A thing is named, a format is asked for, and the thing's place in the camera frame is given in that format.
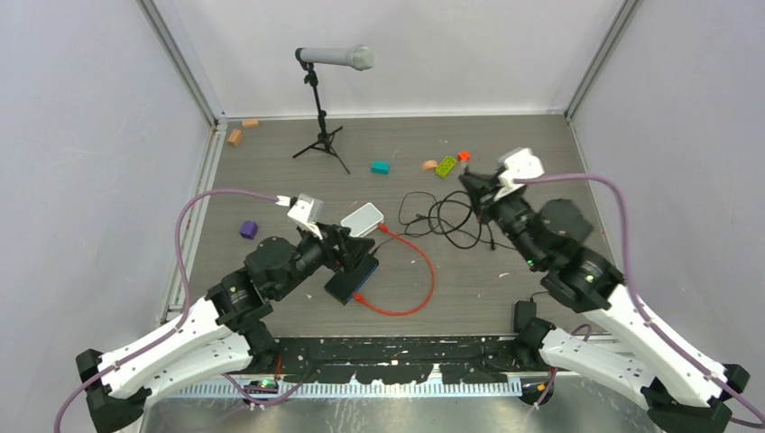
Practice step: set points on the black microphone tripod stand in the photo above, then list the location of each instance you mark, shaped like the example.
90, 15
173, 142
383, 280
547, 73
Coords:
325, 139

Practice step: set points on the purple toy block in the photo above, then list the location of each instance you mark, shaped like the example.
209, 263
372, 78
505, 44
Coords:
248, 229

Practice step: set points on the white router box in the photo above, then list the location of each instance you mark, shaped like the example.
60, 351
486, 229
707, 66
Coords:
363, 221

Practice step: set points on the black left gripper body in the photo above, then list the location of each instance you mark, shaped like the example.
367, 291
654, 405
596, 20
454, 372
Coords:
332, 255

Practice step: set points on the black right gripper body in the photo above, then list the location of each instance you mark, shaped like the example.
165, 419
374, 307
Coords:
486, 193

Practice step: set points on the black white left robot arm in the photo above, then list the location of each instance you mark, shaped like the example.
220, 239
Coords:
223, 332

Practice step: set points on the grey microphone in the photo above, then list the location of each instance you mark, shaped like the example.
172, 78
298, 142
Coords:
359, 57

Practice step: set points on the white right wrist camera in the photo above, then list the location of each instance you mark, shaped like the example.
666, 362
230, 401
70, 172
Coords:
519, 164

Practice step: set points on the teal toy block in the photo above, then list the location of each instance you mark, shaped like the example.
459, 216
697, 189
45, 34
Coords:
380, 167

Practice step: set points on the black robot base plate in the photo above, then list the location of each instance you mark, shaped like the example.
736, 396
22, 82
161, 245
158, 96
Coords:
397, 360

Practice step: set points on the black power adapter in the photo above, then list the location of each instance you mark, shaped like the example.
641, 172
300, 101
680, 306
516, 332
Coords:
523, 312

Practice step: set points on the green lego brick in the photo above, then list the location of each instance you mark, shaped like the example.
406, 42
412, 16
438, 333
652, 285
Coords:
445, 166

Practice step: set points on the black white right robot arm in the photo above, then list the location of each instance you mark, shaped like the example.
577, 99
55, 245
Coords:
680, 388

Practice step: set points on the black network switch blue ports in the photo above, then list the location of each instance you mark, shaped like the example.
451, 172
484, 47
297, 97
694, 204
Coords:
345, 283

